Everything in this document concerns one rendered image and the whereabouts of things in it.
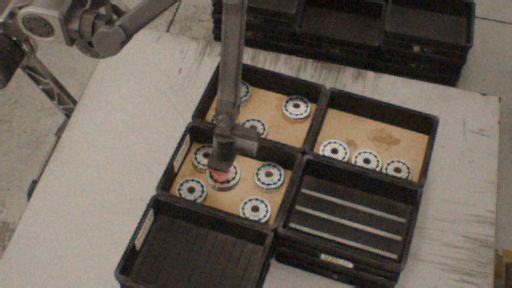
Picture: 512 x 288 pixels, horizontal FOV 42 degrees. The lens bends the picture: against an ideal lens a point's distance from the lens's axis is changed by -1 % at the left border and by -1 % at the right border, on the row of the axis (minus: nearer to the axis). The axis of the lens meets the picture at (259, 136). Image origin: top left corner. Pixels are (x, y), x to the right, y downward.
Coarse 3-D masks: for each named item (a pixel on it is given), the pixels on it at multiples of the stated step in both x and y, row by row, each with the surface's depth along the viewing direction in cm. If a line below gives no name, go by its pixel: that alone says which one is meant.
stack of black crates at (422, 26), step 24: (408, 0) 319; (432, 0) 316; (456, 0) 312; (384, 24) 301; (408, 24) 316; (432, 24) 317; (456, 24) 317; (384, 48) 309; (408, 48) 307; (432, 48) 302; (456, 48) 300; (384, 72) 323; (408, 72) 318; (432, 72) 314; (456, 72) 312
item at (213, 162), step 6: (216, 150) 189; (234, 150) 195; (210, 156) 194; (216, 156) 191; (222, 156) 190; (228, 156) 191; (210, 162) 192; (216, 162) 193; (222, 162) 193; (228, 162) 193; (216, 168) 192; (222, 168) 192; (228, 168) 192
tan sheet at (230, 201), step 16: (192, 144) 233; (240, 160) 230; (256, 160) 230; (192, 176) 225; (288, 176) 226; (192, 192) 222; (208, 192) 222; (224, 192) 222; (240, 192) 222; (256, 192) 222; (224, 208) 219; (272, 208) 219
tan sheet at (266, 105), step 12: (216, 96) 245; (252, 96) 246; (264, 96) 246; (276, 96) 246; (252, 108) 243; (264, 108) 243; (276, 108) 243; (312, 108) 243; (204, 120) 239; (240, 120) 239; (264, 120) 240; (276, 120) 240; (276, 132) 237; (288, 132) 237; (300, 132) 237; (300, 144) 234
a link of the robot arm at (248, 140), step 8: (224, 120) 180; (216, 128) 182; (224, 128) 182; (232, 128) 184; (240, 128) 185; (248, 128) 186; (240, 136) 184; (248, 136) 184; (256, 136) 184; (240, 144) 184; (248, 144) 184; (256, 144) 184; (240, 152) 186; (248, 152) 185; (256, 152) 187
